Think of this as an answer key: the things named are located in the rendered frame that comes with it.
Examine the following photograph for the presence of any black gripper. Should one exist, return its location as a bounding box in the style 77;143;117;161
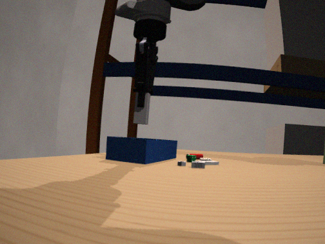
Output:
133;18;166;125

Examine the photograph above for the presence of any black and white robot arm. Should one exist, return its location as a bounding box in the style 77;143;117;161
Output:
115;0;207;24

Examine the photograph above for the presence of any small green cube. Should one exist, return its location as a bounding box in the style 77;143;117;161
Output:
187;155;196;163

